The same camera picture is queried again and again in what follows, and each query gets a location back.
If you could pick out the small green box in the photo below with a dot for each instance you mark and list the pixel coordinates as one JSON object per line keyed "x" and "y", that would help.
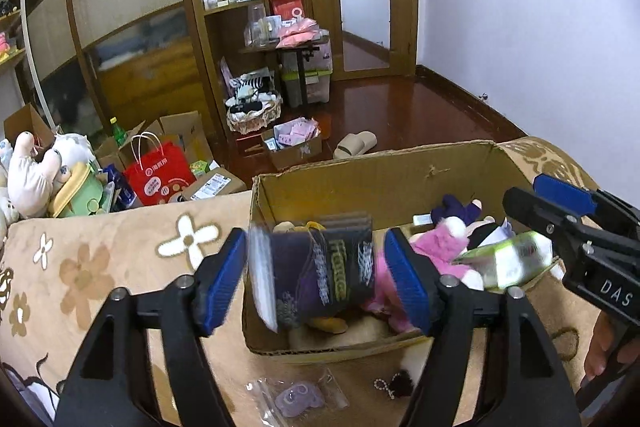
{"x": 199, "y": 167}

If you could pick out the blue packet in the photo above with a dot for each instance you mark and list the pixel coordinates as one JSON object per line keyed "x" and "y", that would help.
{"x": 120, "y": 189}

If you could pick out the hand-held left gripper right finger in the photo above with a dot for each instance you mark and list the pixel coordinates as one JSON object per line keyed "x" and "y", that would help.
{"x": 407, "y": 282}

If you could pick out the open brown cardboard box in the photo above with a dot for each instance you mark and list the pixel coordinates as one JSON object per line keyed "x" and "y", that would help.
{"x": 185, "y": 132}
{"x": 25, "y": 122}
{"x": 115, "y": 152}

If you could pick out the brown labelled parcel box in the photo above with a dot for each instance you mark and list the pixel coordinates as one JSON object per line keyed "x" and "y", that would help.
{"x": 212, "y": 184}

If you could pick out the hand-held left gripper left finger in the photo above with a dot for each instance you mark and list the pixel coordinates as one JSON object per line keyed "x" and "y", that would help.
{"x": 220, "y": 282}

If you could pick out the white grey printed cloth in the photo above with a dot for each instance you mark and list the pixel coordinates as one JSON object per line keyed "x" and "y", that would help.
{"x": 30, "y": 399}

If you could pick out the red paper bag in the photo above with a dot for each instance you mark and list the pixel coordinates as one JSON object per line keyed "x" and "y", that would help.
{"x": 160, "y": 177}

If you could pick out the purple-haired plush doll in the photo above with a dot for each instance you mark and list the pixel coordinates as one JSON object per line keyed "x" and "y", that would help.
{"x": 452, "y": 207}

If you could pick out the green yellow plush bag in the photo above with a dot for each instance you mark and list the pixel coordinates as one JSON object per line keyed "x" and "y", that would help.
{"x": 80, "y": 194}

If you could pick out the pink printed flat packet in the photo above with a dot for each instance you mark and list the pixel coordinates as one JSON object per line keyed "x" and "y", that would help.
{"x": 228, "y": 74}

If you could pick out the white fluffy plush toy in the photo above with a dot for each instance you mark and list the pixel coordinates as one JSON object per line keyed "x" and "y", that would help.
{"x": 75, "y": 149}

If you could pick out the yellow white shelf rack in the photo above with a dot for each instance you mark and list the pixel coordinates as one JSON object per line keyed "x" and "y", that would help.
{"x": 35, "y": 67}

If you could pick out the printed cardboard box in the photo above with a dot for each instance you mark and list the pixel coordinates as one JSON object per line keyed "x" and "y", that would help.
{"x": 375, "y": 187}

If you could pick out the small dark table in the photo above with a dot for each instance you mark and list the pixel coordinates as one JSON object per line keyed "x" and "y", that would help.
{"x": 300, "y": 72}

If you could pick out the cardboard box of pink packets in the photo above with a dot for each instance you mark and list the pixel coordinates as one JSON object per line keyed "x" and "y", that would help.
{"x": 295, "y": 147}

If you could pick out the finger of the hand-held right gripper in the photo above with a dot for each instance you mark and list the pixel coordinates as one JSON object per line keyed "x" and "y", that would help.
{"x": 540, "y": 212}
{"x": 565, "y": 194}

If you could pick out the person's right hand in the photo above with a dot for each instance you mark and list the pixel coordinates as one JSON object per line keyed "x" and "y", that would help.
{"x": 602, "y": 347}

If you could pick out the pile of pink packets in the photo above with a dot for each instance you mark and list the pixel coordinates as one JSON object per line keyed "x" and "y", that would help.
{"x": 297, "y": 34}

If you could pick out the pink fuzzy plush toy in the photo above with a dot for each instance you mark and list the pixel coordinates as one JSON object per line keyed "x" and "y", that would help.
{"x": 435, "y": 252}

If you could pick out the red printed bag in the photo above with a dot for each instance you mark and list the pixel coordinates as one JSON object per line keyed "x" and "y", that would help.
{"x": 287, "y": 7}

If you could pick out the dark purple clear-wrapped packet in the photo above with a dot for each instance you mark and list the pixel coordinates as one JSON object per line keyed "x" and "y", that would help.
{"x": 310, "y": 277}

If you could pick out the beige slipper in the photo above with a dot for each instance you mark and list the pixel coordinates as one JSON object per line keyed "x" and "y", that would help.
{"x": 355, "y": 146}

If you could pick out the clear bag with purple charm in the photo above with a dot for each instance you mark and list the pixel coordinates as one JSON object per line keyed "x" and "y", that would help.
{"x": 300, "y": 397}

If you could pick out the green white packet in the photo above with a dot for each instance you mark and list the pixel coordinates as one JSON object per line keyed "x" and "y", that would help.
{"x": 510, "y": 259}

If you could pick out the pile of socks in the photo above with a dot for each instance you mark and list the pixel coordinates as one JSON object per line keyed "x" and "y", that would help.
{"x": 250, "y": 92}

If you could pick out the clear plastic storage bin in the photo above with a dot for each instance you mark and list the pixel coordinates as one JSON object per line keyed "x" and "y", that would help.
{"x": 317, "y": 82}

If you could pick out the green glass bottle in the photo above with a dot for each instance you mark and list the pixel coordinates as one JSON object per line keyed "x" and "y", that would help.
{"x": 118, "y": 134}

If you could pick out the woven basket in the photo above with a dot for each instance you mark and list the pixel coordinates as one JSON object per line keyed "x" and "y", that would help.
{"x": 255, "y": 122}

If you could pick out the white plush with pink paws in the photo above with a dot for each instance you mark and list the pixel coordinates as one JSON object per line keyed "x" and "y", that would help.
{"x": 32, "y": 177}

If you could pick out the clear plastic jar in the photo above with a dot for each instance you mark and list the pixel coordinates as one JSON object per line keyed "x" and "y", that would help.
{"x": 256, "y": 24}

